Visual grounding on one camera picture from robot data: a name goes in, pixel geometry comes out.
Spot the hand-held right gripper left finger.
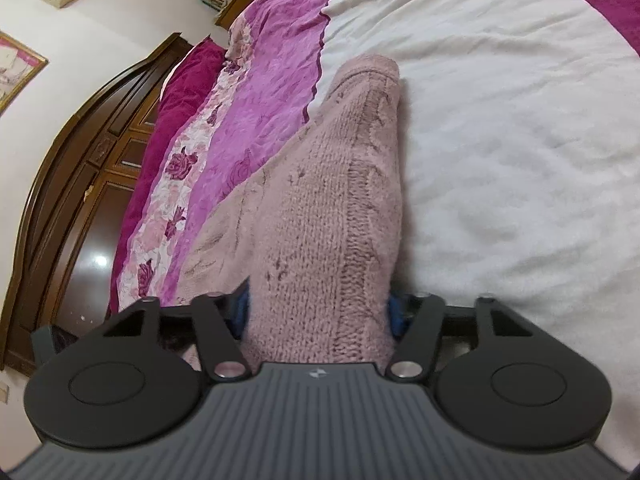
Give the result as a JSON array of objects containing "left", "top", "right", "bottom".
[{"left": 102, "top": 282, "right": 251, "bottom": 382}]

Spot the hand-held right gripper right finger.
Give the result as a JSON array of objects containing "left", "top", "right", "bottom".
[{"left": 387, "top": 291, "right": 534, "bottom": 380}]

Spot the pink knitted cardigan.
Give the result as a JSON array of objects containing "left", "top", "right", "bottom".
[{"left": 177, "top": 52, "right": 406, "bottom": 376}]

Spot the carved wooden headboard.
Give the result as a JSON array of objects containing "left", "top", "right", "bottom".
[{"left": 0, "top": 32, "right": 197, "bottom": 373}]

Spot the magenta velvet pillow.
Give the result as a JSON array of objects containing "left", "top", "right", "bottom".
[{"left": 106, "top": 37, "right": 227, "bottom": 313}]

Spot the striped floral bedspread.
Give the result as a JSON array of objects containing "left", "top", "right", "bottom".
[{"left": 117, "top": 0, "right": 640, "bottom": 461}]

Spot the framed wall picture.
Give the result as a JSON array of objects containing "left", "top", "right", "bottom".
[{"left": 0, "top": 30, "right": 50, "bottom": 113}]

